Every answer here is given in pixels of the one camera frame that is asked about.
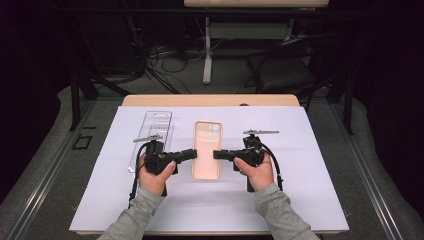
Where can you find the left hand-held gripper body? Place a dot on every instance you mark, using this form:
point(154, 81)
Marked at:
point(155, 160)

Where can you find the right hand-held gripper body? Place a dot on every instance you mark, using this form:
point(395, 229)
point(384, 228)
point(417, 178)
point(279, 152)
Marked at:
point(253, 153)

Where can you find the beige phone case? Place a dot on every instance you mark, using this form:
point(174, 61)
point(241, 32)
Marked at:
point(206, 143)

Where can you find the clear plastic storage bin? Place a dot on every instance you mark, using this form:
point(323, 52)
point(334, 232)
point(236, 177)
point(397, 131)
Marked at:
point(160, 123)

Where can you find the person's left hand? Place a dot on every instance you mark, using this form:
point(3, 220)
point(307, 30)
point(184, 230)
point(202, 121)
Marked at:
point(153, 182)

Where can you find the person's right hand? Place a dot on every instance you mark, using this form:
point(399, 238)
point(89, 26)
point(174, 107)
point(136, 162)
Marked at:
point(261, 176)

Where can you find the white table cover sheet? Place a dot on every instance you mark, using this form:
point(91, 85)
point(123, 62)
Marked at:
point(300, 200)

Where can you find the black chair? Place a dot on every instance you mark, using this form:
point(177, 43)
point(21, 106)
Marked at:
point(286, 75)

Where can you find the desk with white legs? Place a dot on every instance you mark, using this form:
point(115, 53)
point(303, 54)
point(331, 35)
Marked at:
point(208, 60)

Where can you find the metal floor rail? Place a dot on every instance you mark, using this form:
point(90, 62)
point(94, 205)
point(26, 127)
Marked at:
point(370, 176)
point(46, 176)

